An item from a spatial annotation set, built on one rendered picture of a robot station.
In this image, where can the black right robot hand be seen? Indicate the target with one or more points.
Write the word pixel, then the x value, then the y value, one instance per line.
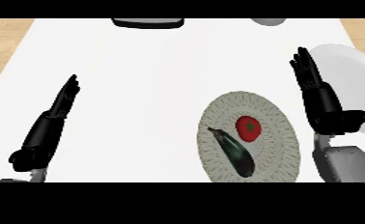
pixel 322 105

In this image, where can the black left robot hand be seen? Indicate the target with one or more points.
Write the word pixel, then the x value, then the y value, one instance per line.
pixel 42 131

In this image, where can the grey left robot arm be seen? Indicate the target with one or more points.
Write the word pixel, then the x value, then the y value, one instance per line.
pixel 32 177

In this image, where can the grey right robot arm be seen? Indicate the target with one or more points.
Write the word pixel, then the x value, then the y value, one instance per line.
pixel 339 162

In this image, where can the grey woven round placemat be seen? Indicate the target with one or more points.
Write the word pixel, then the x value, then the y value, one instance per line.
pixel 279 128

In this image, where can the red tomato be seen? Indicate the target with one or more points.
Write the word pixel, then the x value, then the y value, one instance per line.
pixel 248 128

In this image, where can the dark green eggplant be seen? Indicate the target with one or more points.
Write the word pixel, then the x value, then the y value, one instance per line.
pixel 234 153

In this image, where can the grey rounded object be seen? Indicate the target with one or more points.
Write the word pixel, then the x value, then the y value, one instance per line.
pixel 267 21

